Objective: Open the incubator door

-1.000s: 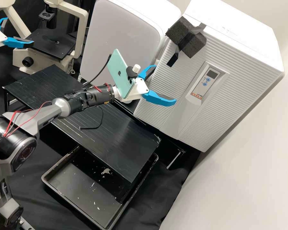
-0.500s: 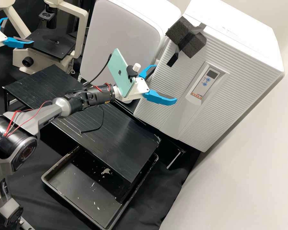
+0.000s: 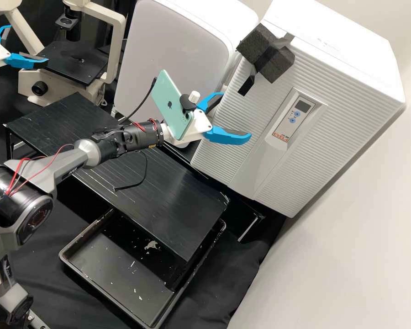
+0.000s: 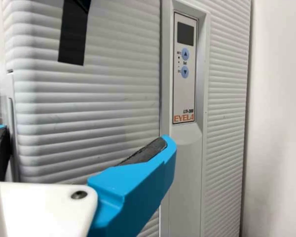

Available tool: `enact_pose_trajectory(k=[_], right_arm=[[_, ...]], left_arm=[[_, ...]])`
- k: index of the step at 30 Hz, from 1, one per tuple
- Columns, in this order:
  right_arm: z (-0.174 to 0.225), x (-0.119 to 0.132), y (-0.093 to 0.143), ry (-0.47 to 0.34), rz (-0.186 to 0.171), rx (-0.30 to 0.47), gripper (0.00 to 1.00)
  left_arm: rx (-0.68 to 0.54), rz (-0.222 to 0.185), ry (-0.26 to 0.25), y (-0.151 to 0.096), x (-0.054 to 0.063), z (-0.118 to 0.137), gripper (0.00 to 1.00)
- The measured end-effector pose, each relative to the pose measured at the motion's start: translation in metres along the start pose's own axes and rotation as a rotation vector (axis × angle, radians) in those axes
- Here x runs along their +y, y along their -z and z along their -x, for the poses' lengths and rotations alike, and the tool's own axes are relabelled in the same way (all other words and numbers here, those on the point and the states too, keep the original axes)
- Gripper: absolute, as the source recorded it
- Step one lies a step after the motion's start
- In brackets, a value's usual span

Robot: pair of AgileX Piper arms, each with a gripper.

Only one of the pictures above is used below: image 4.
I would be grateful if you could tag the incubator door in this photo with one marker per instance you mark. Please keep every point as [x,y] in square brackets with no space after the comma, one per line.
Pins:
[88,98]

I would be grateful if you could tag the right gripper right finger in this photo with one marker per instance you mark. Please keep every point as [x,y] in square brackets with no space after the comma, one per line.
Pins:
[133,197]

